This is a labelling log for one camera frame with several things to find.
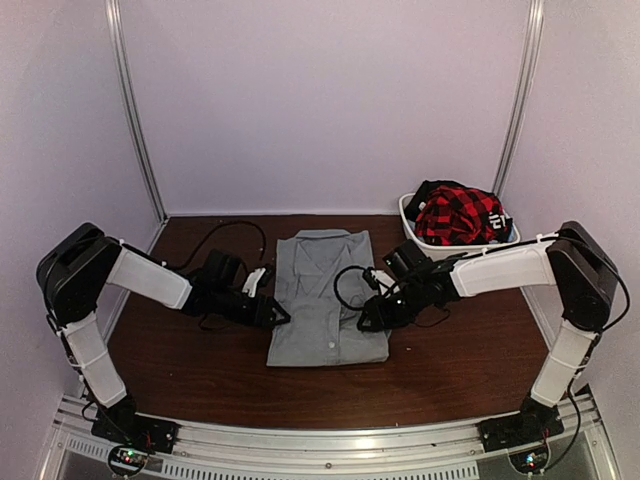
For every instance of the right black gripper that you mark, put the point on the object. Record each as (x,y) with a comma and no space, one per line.
(385,319)

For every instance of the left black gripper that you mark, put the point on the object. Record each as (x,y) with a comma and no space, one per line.
(266,310)

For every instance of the grey long sleeve shirt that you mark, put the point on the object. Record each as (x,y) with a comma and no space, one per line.
(323,328)

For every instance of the white plastic basket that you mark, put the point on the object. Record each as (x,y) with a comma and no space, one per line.
(442,252)

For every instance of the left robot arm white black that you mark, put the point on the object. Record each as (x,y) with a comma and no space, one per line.
(74,274)

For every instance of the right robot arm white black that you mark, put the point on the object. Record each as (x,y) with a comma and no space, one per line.
(568,259)

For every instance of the red black plaid shirt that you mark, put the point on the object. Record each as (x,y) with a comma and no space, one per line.
(450,215)

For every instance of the black shirt in basket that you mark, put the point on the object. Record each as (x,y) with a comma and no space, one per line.
(425,197)

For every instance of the right circuit board with leds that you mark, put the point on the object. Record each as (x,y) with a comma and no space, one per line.
(531,461)

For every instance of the circuit board with leds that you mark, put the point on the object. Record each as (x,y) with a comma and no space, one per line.
(125,461)
(531,461)

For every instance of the left circuit board with leds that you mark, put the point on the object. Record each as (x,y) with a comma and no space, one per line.
(125,461)

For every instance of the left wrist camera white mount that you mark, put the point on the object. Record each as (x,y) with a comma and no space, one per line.
(257,279)

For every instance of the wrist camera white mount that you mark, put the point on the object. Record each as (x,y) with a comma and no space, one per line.
(377,279)
(257,279)

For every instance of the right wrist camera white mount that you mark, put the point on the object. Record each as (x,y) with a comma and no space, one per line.
(377,279)

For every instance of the front aluminium rail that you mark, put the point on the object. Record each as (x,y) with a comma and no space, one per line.
(449,450)

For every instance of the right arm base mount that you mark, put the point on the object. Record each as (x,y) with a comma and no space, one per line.
(515,430)

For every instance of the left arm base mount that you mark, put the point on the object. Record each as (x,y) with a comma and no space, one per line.
(135,430)

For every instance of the left aluminium frame post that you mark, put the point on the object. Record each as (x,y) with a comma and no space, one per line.
(118,41)

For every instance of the aluminium frame post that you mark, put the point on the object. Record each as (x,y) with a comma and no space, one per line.
(525,80)
(118,41)

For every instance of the right aluminium frame post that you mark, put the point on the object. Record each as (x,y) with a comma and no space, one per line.
(525,80)

